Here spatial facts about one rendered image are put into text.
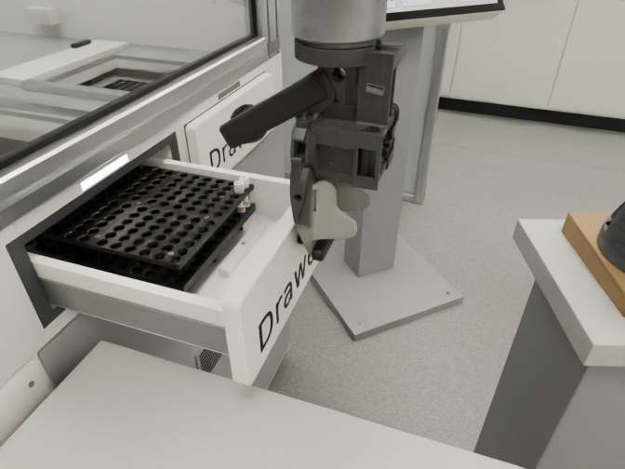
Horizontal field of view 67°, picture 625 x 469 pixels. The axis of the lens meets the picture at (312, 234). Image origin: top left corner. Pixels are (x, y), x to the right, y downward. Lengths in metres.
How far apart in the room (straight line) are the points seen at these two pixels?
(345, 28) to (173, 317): 0.30
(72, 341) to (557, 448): 0.75
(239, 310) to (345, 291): 1.35
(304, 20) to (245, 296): 0.22
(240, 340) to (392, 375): 1.15
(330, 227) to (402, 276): 1.38
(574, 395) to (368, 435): 0.39
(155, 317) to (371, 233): 1.27
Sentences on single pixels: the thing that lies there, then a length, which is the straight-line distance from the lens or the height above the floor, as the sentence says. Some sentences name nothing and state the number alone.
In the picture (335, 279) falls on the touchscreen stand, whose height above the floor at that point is 0.04.
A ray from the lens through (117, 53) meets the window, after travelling 0.65.
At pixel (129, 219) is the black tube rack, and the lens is 0.58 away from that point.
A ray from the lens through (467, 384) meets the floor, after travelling 1.57.
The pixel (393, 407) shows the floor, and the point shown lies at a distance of 1.47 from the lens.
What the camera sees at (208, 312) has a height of 0.89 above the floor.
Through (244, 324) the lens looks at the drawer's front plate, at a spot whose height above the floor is 0.90.
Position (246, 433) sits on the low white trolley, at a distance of 0.52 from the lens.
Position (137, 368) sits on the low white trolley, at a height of 0.76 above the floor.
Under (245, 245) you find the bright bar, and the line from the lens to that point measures 0.59.
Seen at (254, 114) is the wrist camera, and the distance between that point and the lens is 0.44.
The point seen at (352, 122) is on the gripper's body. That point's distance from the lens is 0.41.
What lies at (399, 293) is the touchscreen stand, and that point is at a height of 0.04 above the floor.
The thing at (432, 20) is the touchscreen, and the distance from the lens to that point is 1.38.
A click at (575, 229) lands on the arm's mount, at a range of 0.83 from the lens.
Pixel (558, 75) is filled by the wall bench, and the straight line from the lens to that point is 3.43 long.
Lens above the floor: 1.20
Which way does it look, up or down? 35 degrees down
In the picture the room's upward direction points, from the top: straight up
